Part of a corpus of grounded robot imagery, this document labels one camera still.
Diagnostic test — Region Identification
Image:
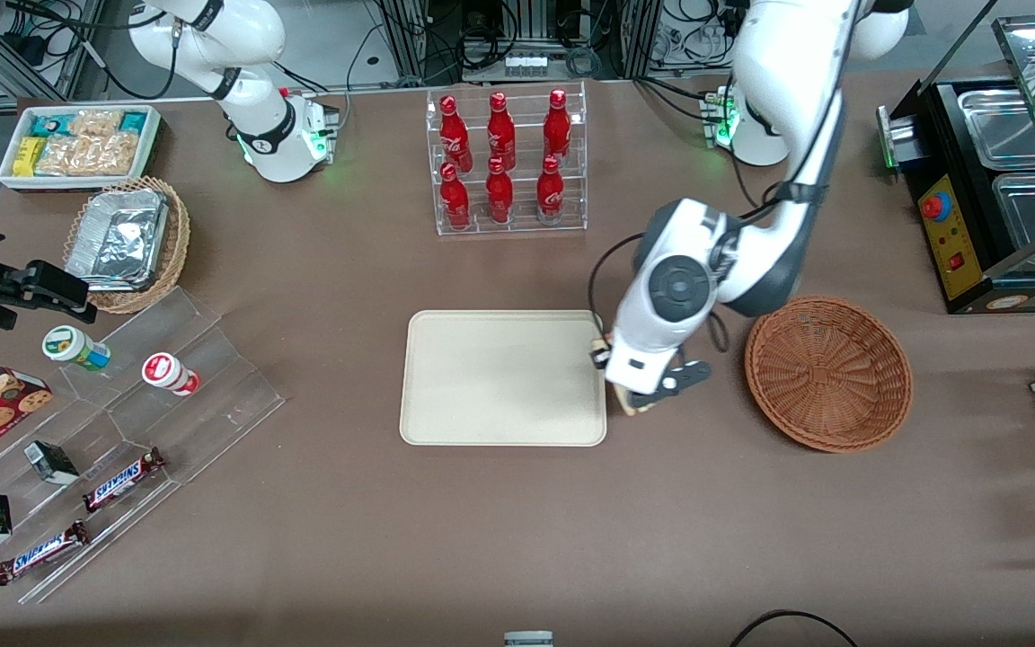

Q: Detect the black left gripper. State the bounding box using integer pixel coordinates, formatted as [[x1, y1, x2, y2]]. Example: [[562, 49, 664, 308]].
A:
[[590, 340, 713, 403]]

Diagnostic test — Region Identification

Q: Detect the triangle sandwich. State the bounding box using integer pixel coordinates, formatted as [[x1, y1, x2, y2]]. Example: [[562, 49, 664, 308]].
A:
[[593, 334, 663, 418]]

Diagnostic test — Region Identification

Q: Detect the aluminium foil tray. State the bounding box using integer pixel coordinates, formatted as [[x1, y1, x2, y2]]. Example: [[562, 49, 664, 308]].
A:
[[65, 188, 171, 292]]

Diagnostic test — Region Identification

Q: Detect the tan wicker basket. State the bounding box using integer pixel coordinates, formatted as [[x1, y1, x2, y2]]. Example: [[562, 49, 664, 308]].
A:
[[62, 175, 192, 315]]

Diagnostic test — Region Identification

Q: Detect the cream plastic tray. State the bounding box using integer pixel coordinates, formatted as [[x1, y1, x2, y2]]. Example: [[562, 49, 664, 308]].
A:
[[399, 310, 608, 448]]

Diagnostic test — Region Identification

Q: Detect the brown round wicker basket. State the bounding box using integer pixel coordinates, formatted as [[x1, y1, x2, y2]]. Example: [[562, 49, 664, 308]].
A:
[[744, 295, 915, 454]]

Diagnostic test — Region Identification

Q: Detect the green lid cup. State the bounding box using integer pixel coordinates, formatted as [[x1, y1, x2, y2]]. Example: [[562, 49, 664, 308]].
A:
[[41, 325, 112, 372]]

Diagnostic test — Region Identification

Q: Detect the white snack bin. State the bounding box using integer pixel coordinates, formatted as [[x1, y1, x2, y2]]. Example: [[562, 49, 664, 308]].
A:
[[0, 103, 164, 194]]

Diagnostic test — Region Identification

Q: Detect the red lid cup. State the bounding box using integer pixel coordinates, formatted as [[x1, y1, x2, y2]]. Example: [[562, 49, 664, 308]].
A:
[[141, 352, 202, 397]]

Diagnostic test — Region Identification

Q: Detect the large clear cracker bag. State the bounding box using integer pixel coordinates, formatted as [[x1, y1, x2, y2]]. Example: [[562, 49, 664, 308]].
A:
[[35, 133, 142, 178]]

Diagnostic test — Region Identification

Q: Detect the yellow snack packet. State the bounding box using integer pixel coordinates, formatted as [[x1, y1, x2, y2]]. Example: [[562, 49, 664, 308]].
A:
[[13, 137, 48, 178]]

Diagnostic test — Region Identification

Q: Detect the small black box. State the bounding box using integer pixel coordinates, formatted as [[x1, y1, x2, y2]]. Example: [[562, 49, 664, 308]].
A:
[[22, 439, 80, 487]]

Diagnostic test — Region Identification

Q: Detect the clear acrylic step display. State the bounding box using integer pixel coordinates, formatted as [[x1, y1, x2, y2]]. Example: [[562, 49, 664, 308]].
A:
[[0, 286, 287, 606]]

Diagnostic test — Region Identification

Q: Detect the small clear cracker bag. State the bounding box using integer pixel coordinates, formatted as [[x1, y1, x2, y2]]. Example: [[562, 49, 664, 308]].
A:
[[68, 110, 124, 138]]

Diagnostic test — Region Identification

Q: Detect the snickers chocolate bar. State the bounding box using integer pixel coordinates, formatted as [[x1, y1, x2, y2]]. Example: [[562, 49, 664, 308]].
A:
[[82, 447, 167, 514], [0, 520, 91, 587]]

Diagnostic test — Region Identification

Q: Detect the red cola bottle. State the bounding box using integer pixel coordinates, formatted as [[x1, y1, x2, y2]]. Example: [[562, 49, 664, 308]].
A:
[[438, 94, 473, 176], [542, 88, 573, 168], [484, 157, 516, 226], [486, 91, 518, 172], [535, 155, 566, 225], [439, 162, 473, 232]]

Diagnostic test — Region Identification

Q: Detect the clear acrylic bottle rack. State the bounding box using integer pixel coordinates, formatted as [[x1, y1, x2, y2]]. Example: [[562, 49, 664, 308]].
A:
[[426, 81, 589, 237]]

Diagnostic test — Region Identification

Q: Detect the black food warmer cabinet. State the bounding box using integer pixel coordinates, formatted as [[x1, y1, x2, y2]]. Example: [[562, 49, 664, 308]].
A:
[[877, 13, 1035, 315]]

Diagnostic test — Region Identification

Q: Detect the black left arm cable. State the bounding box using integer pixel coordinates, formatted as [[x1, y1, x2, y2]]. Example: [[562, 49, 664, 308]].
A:
[[586, 85, 844, 354]]

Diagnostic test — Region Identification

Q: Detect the black looped cable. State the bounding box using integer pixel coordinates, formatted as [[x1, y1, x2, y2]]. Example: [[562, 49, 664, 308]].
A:
[[730, 608, 860, 647]]

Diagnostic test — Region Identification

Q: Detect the aluminium frame rack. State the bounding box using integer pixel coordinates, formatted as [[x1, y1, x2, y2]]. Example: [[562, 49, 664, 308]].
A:
[[372, 0, 662, 84]]

